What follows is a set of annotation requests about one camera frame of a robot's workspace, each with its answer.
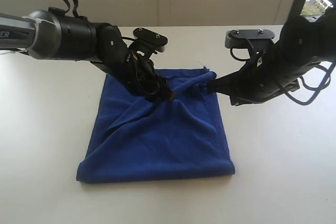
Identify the blue towel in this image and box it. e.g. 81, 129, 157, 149
76, 68, 235, 184

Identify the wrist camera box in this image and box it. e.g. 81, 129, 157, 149
225, 28, 275, 51
129, 27, 169, 52

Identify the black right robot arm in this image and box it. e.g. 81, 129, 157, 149
207, 8, 335, 106

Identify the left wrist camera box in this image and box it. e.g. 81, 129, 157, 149
129, 27, 169, 52

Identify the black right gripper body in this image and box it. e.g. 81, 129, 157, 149
230, 15, 331, 106

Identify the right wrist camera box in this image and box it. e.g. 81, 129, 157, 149
225, 28, 275, 51

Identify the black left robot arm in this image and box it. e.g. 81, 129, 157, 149
1, 8, 174, 102

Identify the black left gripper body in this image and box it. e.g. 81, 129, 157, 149
91, 23, 168, 102

